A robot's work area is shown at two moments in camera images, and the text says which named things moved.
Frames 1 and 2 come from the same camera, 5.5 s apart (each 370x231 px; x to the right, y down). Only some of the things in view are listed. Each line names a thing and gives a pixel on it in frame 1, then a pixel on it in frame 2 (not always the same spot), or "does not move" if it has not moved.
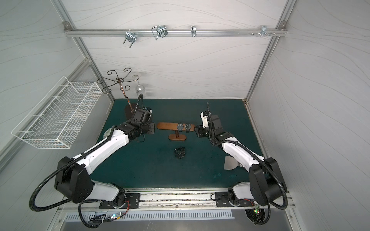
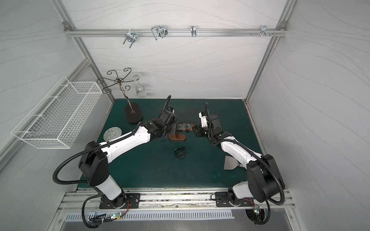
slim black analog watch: x=180 y=126 does not move
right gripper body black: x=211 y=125 does not move
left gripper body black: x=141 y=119 to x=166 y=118
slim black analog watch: x=187 y=127 does not move
